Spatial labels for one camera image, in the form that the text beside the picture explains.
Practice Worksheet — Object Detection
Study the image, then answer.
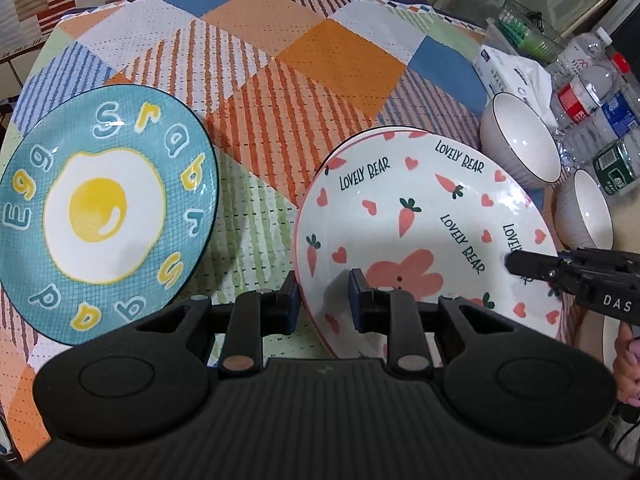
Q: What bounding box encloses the pink carrot print plate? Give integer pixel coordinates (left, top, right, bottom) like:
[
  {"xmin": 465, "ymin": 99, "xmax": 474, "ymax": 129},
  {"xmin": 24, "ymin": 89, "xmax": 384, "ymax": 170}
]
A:
[{"xmin": 293, "ymin": 132, "xmax": 561, "ymax": 358}]

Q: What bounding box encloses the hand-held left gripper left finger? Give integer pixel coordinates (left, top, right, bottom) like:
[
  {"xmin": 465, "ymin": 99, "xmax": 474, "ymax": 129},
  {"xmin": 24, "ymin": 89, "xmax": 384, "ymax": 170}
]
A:
[{"xmin": 132, "ymin": 270, "xmax": 302, "ymax": 376}]

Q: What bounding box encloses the white bowl with black rim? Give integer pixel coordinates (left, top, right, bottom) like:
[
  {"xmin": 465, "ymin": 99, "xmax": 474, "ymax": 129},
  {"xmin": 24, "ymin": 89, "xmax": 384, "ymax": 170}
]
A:
[
  {"xmin": 553, "ymin": 168, "xmax": 615, "ymax": 251},
  {"xmin": 480, "ymin": 91, "xmax": 563, "ymax": 185}
]

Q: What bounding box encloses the person's right hand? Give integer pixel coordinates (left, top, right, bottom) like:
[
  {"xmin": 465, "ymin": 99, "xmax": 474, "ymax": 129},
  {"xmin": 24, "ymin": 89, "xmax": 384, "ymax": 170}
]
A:
[{"xmin": 613, "ymin": 331, "xmax": 640, "ymax": 407}]

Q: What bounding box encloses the clear water bottle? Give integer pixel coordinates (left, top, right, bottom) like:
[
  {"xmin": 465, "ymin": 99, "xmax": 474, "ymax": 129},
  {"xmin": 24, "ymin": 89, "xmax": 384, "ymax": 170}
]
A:
[{"xmin": 550, "ymin": 31, "xmax": 617, "ymax": 92}]

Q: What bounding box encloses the blue fried egg plate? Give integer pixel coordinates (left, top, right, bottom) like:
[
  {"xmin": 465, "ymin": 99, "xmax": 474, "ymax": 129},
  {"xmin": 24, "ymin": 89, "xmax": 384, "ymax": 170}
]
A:
[{"xmin": 0, "ymin": 84, "xmax": 220, "ymax": 347}]

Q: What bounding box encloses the white tissue pack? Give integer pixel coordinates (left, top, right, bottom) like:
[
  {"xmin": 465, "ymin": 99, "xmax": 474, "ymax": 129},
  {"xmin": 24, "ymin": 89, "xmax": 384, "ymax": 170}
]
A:
[{"xmin": 472, "ymin": 42, "xmax": 560, "ymax": 127}]

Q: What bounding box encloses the black cable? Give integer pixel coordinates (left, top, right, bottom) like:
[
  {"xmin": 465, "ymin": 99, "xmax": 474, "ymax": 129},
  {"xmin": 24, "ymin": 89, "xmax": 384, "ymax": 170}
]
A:
[{"xmin": 611, "ymin": 407, "xmax": 640, "ymax": 463}]

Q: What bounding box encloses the green plastic basket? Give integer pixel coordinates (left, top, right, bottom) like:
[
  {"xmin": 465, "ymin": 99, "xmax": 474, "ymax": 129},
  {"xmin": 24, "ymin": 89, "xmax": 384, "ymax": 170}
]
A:
[{"xmin": 487, "ymin": 0, "xmax": 565, "ymax": 59}]

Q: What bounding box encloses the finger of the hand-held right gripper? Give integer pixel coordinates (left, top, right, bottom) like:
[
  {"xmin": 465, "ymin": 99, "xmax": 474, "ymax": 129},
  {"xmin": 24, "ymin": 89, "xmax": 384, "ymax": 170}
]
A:
[{"xmin": 504, "ymin": 250, "xmax": 576, "ymax": 291}]

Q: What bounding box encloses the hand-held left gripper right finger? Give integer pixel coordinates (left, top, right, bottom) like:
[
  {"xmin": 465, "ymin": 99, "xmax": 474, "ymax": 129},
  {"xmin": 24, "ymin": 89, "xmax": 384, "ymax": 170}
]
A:
[{"xmin": 348, "ymin": 267, "xmax": 518, "ymax": 378}]

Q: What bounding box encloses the green label water bottle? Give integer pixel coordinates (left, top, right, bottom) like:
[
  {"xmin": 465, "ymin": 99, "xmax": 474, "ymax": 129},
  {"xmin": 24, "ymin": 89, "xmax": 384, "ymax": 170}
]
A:
[{"xmin": 592, "ymin": 135, "xmax": 640, "ymax": 197}]

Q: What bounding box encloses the pink rimmed white plate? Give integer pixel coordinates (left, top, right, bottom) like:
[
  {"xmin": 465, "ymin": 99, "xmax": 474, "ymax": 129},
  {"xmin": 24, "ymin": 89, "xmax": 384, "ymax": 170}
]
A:
[{"xmin": 312, "ymin": 127, "xmax": 437, "ymax": 173}]

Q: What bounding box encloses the blue label water bottle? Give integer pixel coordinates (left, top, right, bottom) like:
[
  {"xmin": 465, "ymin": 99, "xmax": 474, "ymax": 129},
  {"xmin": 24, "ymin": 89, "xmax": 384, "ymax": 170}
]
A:
[{"xmin": 562, "ymin": 85, "xmax": 640, "ymax": 156}]

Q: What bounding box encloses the red label water bottle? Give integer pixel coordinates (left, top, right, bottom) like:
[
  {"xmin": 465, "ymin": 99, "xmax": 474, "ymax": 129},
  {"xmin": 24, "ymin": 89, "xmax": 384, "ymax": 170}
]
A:
[{"xmin": 551, "ymin": 52, "xmax": 631, "ymax": 128}]

